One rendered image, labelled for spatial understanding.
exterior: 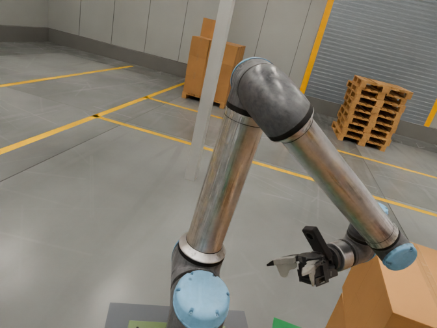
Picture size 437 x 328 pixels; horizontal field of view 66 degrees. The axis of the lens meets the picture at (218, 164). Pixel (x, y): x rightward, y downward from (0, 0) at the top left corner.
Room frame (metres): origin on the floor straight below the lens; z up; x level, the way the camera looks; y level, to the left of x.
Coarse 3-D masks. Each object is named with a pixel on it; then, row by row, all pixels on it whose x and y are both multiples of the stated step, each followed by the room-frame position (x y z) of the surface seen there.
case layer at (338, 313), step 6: (342, 294) 1.48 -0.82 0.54; (342, 300) 1.43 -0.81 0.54; (336, 306) 1.47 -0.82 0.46; (342, 306) 1.40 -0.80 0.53; (336, 312) 1.43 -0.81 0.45; (342, 312) 1.36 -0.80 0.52; (330, 318) 1.47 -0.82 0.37; (336, 318) 1.40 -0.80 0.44; (342, 318) 1.33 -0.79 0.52; (330, 324) 1.43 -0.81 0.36; (336, 324) 1.36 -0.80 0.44; (342, 324) 1.30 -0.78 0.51
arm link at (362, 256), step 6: (336, 240) 0.94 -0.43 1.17; (342, 240) 0.93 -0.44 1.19; (348, 240) 0.93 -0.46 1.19; (354, 246) 0.91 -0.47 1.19; (360, 246) 0.91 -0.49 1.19; (366, 246) 0.91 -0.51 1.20; (354, 252) 0.89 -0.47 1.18; (360, 252) 0.90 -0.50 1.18; (366, 252) 0.91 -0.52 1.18; (372, 252) 0.93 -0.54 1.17; (354, 258) 0.88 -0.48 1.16; (360, 258) 0.90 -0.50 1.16; (366, 258) 0.92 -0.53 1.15; (354, 264) 0.89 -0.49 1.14
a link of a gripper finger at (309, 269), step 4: (312, 260) 0.80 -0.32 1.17; (316, 260) 0.80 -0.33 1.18; (308, 264) 0.77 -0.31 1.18; (312, 264) 0.77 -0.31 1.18; (304, 268) 0.74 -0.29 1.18; (308, 268) 0.75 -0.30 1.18; (312, 268) 0.75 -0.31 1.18; (304, 272) 0.73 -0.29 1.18; (308, 272) 0.74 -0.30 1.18; (312, 272) 0.76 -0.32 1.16; (312, 276) 0.75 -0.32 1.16; (312, 280) 0.74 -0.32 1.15; (312, 284) 0.74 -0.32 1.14
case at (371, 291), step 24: (360, 264) 1.43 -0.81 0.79; (432, 264) 1.33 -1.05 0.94; (360, 288) 1.29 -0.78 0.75; (384, 288) 1.08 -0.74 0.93; (408, 288) 1.10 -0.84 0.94; (432, 288) 1.14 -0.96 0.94; (360, 312) 1.17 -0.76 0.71; (384, 312) 0.99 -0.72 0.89; (408, 312) 0.96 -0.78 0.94; (432, 312) 0.99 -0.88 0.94
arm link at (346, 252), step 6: (330, 246) 0.91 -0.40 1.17; (336, 246) 0.89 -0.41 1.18; (342, 246) 0.89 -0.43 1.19; (348, 246) 0.90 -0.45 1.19; (342, 252) 0.87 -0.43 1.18; (348, 252) 0.88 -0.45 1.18; (342, 258) 0.86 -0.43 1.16; (348, 258) 0.87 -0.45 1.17; (342, 264) 0.86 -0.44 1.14; (348, 264) 0.86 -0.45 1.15; (342, 270) 0.86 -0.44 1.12
